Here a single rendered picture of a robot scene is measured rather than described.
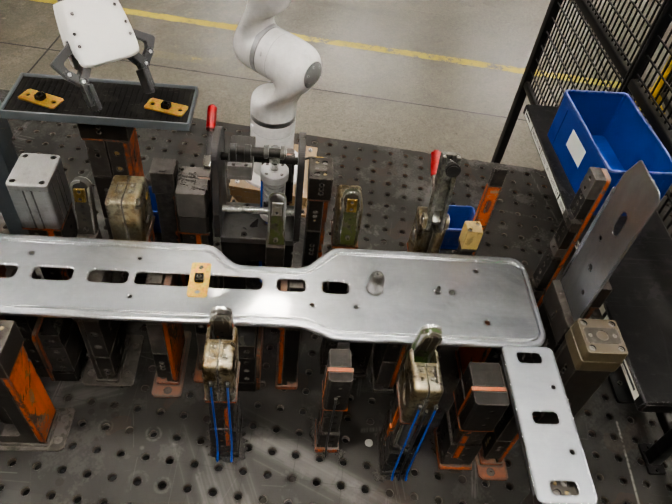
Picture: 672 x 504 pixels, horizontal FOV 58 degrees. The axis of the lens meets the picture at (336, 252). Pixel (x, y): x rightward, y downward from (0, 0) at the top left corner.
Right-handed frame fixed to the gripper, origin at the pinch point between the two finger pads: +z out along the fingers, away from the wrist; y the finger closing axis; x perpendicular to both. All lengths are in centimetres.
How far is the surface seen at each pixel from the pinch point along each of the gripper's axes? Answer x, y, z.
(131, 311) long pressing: -7.1, 10.7, 36.1
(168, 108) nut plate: -21.8, -16.4, 6.2
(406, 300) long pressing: 19, -31, 51
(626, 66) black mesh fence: 20, -123, 30
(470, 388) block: 34, -28, 64
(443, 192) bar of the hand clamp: 19, -47, 35
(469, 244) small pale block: 20, -51, 48
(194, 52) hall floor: -242, -142, 1
